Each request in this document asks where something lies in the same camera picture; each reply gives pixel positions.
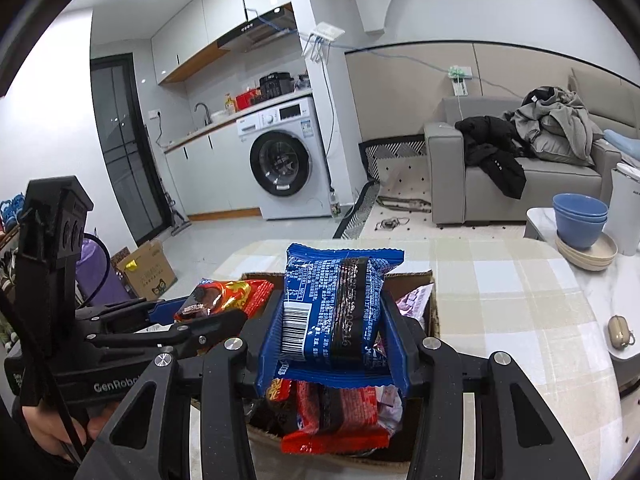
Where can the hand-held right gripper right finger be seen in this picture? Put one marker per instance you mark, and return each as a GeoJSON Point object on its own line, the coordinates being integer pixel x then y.
{"type": "Point", "coordinates": [400, 355]}

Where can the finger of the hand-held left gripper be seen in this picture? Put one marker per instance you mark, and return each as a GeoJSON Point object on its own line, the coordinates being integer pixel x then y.
{"type": "Point", "coordinates": [210, 330]}
{"type": "Point", "coordinates": [162, 311]}

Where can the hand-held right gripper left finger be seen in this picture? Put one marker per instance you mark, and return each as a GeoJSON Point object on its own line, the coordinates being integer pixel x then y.
{"type": "Point", "coordinates": [270, 350]}

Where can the red orange snack packet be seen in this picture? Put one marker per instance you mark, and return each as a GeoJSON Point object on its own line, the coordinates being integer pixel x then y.
{"type": "Point", "coordinates": [230, 295]}

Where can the purple snack packet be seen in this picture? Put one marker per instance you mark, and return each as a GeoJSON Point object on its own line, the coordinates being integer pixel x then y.
{"type": "Point", "coordinates": [412, 302]}

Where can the brown cardboard box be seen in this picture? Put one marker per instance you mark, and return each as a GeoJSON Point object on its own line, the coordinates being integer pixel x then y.
{"type": "Point", "coordinates": [430, 305]}

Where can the blue snack packet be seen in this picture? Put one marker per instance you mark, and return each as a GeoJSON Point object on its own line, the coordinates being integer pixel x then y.
{"type": "Point", "coordinates": [325, 305]}

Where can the person's left hand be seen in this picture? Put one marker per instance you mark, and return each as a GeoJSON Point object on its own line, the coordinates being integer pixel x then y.
{"type": "Point", "coordinates": [45, 425]}

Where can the printed cardboard box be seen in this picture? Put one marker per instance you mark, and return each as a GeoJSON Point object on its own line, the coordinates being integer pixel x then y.
{"type": "Point", "coordinates": [150, 270]}

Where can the purple bag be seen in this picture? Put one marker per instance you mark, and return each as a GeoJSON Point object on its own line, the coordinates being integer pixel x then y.
{"type": "Point", "coordinates": [102, 280]}

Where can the floor mop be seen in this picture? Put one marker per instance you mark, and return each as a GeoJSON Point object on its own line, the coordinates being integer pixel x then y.
{"type": "Point", "coordinates": [175, 210]}

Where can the dark glass door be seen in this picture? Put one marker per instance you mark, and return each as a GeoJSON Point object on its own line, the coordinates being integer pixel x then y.
{"type": "Point", "coordinates": [125, 150]}

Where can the white base cabinet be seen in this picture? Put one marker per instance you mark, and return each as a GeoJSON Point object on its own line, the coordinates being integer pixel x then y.
{"type": "Point", "coordinates": [210, 175]}

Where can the plastic bottle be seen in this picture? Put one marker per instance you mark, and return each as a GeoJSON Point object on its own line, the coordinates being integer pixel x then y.
{"type": "Point", "coordinates": [335, 205]}

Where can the white washing machine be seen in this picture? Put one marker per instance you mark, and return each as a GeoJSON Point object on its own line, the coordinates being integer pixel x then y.
{"type": "Point", "coordinates": [285, 160]}

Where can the kitchen faucet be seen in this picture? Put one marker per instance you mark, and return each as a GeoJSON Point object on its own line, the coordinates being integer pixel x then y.
{"type": "Point", "coordinates": [202, 110]}

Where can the blue bowl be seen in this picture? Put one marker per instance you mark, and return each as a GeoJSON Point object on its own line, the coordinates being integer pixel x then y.
{"type": "Point", "coordinates": [580, 207]}
{"type": "Point", "coordinates": [580, 235]}

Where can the beige plate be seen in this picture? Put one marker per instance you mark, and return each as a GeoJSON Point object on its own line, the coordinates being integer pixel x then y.
{"type": "Point", "coordinates": [595, 257]}

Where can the yellow bottle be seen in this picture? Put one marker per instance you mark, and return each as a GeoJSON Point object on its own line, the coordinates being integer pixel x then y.
{"type": "Point", "coordinates": [229, 103]}

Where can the black jacket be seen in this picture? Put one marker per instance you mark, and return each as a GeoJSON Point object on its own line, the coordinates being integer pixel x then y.
{"type": "Point", "coordinates": [492, 155]}

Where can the brown earphone case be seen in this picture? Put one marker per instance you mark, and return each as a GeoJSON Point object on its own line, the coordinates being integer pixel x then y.
{"type": "Point", "coordinates": [621, 332]}

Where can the white coffee table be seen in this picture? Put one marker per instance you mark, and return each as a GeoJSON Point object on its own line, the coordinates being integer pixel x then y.
{"type": "Point", "coordinates": [615, 290]}

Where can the red box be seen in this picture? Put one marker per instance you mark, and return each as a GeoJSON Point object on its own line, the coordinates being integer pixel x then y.
{"type": "Point", "coordinates": [247, 99]}

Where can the grey sofa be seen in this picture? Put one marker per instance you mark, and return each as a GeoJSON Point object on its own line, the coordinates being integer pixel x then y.
{"type": "Point", "coordinates": [560, 185]}

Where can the black pressure cooker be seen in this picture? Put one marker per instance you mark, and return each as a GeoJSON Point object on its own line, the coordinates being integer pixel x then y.
{"type": "Point", "coordinates": [276, 85]}

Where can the grey clothes pile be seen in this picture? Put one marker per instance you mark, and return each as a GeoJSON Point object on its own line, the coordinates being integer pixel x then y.
{"type": "Point", "coordinates": [560, 120]}

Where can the range hood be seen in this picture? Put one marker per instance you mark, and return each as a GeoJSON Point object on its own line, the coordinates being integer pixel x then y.
{"type": "Point", "coordinates": [260, 27]}

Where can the light blue pillow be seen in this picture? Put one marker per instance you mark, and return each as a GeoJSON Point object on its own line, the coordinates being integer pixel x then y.
{"type": "Point", "coordinates": [622, 141]}

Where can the white router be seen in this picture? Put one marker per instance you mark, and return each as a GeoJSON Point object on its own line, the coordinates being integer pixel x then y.
{"type": "Point", "coordinates": [325, 35]}

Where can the white wall cabinets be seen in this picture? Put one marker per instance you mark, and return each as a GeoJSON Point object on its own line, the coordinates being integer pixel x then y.
{"type": "Point", "coordinates": [210, 15]}

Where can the wall socket with charger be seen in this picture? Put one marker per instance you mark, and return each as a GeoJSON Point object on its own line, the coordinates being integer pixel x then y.
{"type": "Point", "coordinates": [460, 80]}

